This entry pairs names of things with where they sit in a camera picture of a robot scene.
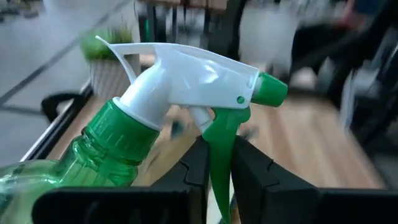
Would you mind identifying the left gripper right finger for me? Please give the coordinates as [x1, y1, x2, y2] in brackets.
[231, 136, 398, 224]

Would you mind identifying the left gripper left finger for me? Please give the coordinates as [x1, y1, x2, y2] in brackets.
[30, 136, 210, 224]

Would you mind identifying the green spray bottle white head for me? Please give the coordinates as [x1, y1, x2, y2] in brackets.
[0, 35, 289, 224]

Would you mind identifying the black table-edge hook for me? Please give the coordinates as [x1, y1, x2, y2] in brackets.
[40, 91, 84, 124]

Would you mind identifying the succulent in white patterned pot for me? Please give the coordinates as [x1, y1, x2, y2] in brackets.
[80, 26, 141, 100]

